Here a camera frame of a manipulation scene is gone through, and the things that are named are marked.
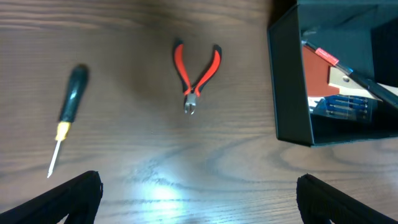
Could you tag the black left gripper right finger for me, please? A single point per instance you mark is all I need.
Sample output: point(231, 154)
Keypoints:
point(320, 203)

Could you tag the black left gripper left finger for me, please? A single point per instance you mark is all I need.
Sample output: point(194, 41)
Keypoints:
point(76, 201)

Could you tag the small hammer red black handle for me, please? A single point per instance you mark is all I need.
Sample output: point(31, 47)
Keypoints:
point(348, 81)

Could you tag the blue drill bit set case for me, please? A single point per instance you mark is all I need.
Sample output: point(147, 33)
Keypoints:
point(351, 108)

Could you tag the orange scraper wooden handle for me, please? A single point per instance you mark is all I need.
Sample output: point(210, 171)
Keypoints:
point(316, 75)

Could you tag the black open gift box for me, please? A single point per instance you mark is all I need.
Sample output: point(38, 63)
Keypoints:
point(360, 34)

